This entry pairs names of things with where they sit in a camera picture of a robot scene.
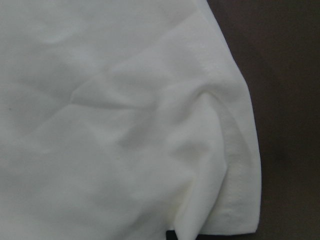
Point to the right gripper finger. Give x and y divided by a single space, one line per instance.
171 235

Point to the cream cat print t-shirt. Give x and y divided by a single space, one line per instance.
122 120

